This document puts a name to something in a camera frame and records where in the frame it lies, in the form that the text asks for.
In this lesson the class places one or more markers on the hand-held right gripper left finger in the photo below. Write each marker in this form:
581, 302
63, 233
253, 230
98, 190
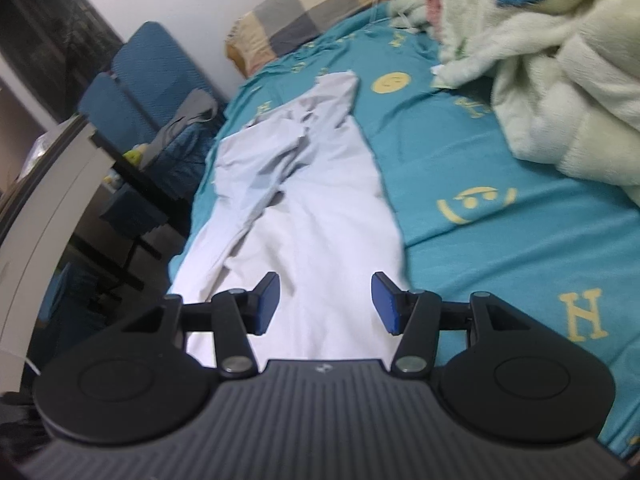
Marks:
268, 305

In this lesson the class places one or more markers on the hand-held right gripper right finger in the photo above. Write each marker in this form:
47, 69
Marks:
384, 305

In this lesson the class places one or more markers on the white garment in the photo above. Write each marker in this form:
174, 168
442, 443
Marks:
320, 220

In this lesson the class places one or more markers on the teal smiley print bed sheet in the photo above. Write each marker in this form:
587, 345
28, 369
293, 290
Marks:
475, 200

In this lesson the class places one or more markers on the black desk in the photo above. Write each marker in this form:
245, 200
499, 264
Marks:
135, 200

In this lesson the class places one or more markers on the grey cloth on chair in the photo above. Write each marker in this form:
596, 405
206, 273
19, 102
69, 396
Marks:
185, 120

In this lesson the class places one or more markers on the blue folding chair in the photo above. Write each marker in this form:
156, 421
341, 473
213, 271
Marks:
150, 80

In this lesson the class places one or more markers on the checkered pillow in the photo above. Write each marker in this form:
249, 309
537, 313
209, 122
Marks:
305, 10

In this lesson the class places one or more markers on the cream fluffy blanket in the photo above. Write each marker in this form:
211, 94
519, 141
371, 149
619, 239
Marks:
550, 50

